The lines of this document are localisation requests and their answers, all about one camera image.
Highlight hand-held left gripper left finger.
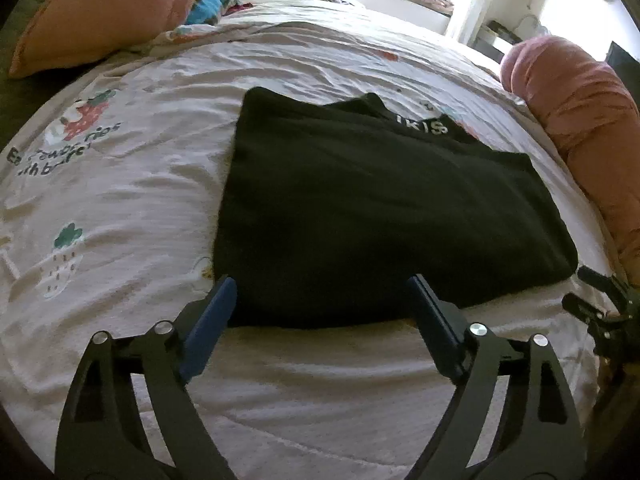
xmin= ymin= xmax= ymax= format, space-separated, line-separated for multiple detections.
xmin=55 ymin=275 xmax=238 ymax=480

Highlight black flat panel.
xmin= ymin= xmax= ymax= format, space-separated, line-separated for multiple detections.
xmin=607 ymin=41 xmax=640 ymax=106

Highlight strawberry print blanket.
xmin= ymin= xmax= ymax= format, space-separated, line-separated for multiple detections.
xmin=0 ymin=0 xmax=626 ymax=480

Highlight black printed t-shirt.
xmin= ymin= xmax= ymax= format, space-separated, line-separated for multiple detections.
xmin=212 ymin=87 xmax=580 ymax=330

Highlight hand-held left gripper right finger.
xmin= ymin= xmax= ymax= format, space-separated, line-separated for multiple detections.
xmin=406 ymin=274 xmax=587 ymax=480

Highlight pink pillow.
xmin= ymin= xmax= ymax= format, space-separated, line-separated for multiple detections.
xmin=9 ymin=0 xmax=211 ymax=79

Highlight pink rolled duvet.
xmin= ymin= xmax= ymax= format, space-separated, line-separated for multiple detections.
xmin=500 ymin=35 xmax=640 ymax=271

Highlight dark box by window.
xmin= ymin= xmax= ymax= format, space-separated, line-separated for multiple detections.
xmin=475 ymin=20 xmax=531 ymax=61

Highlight clothes heap on sill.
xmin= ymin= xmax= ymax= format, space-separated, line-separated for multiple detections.
xmin=400 ymin=0 xmax=456 ymax=11

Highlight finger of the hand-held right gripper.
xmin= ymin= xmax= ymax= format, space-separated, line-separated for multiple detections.
xmin=561 ymin=292 xmax=617 ymax=331
xmin=577 ymin=266 xmax=632 ymax=307

